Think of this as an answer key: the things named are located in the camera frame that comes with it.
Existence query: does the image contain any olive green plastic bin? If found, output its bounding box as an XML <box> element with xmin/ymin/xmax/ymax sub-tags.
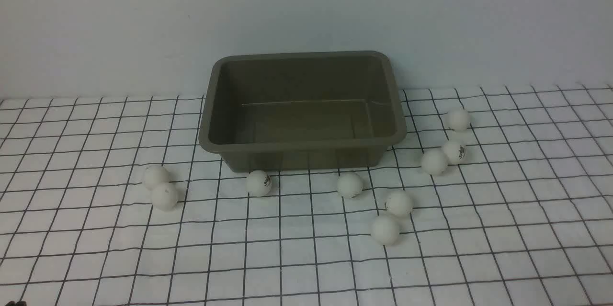
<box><xmin>199</xmin><ymin>51</ymin><xmax>407</xmax><ymax>172</ymax></box>

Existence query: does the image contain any white black-grid tablecloth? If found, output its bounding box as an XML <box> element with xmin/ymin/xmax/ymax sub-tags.
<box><xmin>0</xmin><ymin>85</ymin><xmax>613</xmax><ymax>306</ymax></box>

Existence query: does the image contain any white printed ball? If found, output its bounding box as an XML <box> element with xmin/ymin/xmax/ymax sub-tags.
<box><xmin>442</xmin><ymin>140</ymin><xmax>468</xmax><ymax>165</ymax></box>
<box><xmin>246</xmin><ymin>170</ymin><xmax>272</xmax><ymax>197</ymax></box>

